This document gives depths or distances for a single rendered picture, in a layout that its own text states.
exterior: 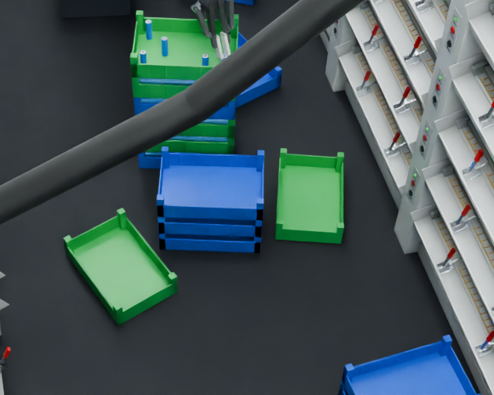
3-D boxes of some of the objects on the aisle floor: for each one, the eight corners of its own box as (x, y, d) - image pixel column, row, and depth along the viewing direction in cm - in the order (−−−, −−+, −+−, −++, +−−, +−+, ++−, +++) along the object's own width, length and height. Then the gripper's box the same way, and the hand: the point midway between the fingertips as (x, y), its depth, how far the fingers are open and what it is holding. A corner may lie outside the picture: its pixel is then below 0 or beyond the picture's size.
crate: (65, 254, 291) (62, 237, 285) (124, 223, 299) (122, 207, 293) (118, 325, 277) (116, 310, 270) (178, 291, 284) (177, 276, 278)
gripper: (225, -34, 274) (241, 46, 285) (178, -19, 269) (195, 62, 281) (237, -29, 268) (252, 52, 279) (189, -14, 263) (206, 68, 274)
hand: (221, 45), depth 278 cm, fingers closed, pressing on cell
